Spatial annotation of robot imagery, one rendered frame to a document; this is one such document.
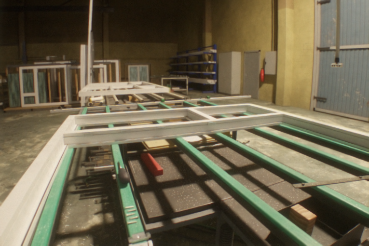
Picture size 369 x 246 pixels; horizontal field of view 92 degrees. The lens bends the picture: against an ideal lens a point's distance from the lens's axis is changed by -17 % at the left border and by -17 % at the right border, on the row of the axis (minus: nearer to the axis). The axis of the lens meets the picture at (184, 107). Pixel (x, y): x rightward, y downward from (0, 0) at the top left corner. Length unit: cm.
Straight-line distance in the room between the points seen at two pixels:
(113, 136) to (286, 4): 775
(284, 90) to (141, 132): 716
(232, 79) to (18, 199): 993
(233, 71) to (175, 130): 915
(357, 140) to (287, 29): 704
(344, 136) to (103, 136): 126
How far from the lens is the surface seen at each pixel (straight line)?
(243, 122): 136
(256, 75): 961
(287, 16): 823
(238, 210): 107
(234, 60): 1025
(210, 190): 120
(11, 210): 59
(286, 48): 799
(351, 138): 130
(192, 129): 120
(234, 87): 1029
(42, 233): 60
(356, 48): 697
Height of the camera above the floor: 123
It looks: 10 degrees down
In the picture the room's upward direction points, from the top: straight up
